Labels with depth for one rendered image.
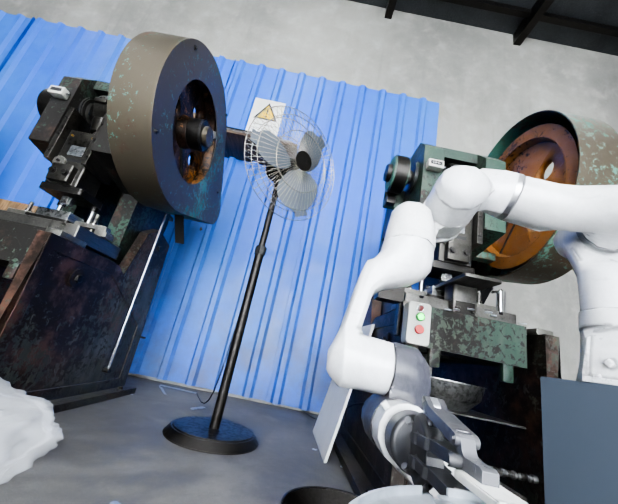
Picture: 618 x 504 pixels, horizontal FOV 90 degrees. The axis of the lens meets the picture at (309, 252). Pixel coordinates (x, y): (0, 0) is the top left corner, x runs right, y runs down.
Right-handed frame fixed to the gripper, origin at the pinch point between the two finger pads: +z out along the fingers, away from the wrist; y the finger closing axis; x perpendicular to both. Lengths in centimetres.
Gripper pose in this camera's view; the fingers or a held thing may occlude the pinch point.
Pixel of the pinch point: (491, 503)
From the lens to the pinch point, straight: 35.5
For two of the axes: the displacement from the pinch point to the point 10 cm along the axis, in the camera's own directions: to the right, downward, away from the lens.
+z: 0.2, -3.1, -9.5
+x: 9.8, 1.9, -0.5
